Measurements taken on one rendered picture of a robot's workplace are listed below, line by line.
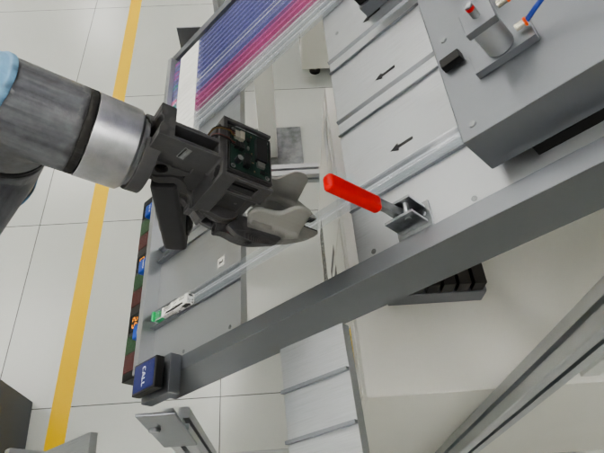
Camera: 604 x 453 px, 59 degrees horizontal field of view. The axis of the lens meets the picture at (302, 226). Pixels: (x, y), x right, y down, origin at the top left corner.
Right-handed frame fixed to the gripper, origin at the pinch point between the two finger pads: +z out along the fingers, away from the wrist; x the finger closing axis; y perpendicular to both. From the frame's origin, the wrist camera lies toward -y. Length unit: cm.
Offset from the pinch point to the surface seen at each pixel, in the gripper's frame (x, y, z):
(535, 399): -13.7, -2.2, 40.0
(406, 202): -5.3, 13.9, 1.2
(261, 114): 94, -63, 36
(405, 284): -9.9, 8.4, 5.4
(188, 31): 64, -27, -4
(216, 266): 3.1, -17.0, -1.7
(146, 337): -2.5, -30.5, -5.4
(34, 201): 81, -126, -14
